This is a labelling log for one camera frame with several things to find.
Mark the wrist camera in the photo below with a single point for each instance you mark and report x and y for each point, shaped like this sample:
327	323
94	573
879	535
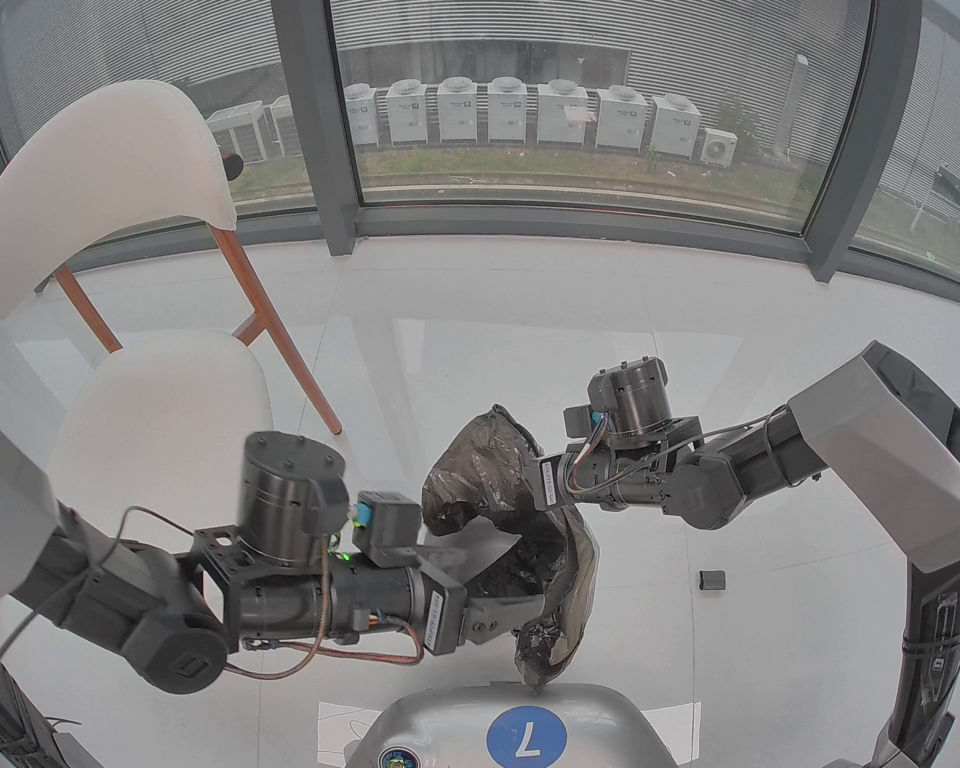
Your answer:
579	421
390	525

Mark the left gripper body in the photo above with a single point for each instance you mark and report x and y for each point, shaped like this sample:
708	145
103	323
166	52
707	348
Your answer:
375	600

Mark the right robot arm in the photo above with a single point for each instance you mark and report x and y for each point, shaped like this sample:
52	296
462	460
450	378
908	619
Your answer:
847	420

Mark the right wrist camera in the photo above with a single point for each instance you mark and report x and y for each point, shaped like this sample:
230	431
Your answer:
579	421

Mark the white chair with wooden legs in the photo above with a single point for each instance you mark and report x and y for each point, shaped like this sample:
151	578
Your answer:
127	150

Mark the small black plastic piece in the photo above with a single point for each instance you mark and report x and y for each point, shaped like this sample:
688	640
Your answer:
712	580

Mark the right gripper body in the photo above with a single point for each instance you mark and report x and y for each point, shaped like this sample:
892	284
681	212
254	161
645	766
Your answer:
626	484

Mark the black plastic bag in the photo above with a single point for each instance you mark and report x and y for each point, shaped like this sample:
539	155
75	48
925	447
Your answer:
480	465

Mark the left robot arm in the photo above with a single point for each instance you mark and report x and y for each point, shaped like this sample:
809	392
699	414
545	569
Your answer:
161	592

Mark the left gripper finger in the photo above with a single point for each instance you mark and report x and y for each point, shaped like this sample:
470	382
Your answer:
450	564
495	616

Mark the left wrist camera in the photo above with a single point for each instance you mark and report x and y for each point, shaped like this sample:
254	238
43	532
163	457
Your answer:
390	525

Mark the window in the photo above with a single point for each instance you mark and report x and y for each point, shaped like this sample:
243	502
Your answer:
585	105

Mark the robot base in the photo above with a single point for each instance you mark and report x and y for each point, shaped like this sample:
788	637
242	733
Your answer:
517	727

